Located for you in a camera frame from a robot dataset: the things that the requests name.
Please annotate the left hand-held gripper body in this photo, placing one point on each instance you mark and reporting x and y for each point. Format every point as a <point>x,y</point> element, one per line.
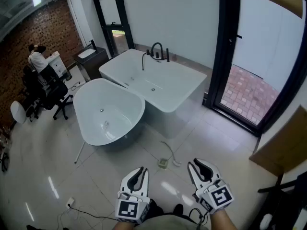
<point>130,210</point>

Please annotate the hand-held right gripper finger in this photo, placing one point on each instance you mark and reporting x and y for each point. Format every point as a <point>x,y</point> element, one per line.
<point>193,175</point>
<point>212,170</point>

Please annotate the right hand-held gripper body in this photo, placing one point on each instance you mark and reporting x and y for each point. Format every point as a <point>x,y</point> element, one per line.
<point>219,195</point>

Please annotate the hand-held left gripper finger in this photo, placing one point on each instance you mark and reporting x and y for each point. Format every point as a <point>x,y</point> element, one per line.
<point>145,183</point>
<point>126,180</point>

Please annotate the person's right forearm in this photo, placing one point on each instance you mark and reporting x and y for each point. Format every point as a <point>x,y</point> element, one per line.
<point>224,220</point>

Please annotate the small green square component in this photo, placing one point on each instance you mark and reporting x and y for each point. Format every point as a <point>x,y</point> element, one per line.
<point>162,164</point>

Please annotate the person's left black shoe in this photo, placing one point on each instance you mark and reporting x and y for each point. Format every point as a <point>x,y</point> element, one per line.
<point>155,207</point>

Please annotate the person's black shoe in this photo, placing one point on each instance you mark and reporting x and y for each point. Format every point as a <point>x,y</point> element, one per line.
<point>155,207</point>
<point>178,209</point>

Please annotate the person's right black shoe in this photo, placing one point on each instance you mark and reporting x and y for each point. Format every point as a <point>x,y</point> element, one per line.
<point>178,209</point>

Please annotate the person's grey clothing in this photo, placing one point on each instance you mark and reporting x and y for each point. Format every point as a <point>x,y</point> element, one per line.
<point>172,223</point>

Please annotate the white pole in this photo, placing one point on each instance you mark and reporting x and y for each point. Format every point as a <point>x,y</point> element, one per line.
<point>79,152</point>

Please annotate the white power strip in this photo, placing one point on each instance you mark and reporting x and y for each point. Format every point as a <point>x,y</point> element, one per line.
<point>70,202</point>

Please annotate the white oval bathtub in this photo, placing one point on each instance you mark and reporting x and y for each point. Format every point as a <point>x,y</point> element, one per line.
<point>108,111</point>

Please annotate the cardboard box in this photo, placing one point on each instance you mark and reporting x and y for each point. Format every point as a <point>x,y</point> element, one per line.
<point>285,142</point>

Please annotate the white rectangular bathtub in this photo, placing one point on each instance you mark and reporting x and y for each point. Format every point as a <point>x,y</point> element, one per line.
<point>163,85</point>

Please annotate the black framed glass door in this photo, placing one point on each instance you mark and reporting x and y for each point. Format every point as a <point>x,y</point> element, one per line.
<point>216,56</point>

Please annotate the black office chair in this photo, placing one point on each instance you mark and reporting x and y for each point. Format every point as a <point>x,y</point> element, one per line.
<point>51,90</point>

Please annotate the black trash bin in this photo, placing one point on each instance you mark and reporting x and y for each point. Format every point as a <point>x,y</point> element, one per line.
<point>67,76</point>

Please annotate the dark vanity cabinet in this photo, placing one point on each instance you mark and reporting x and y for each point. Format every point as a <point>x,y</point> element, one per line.
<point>94,63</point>

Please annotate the white rounded stool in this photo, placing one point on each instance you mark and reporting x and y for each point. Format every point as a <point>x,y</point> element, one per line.
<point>18,111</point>

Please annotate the white sink basin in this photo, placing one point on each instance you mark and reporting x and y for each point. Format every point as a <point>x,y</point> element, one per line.
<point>86,53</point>

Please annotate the black bathtub faucet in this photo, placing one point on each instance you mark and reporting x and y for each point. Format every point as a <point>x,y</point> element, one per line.
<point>158,44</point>

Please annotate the black sink faucet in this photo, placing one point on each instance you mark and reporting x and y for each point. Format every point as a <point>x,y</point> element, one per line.
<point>92,44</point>

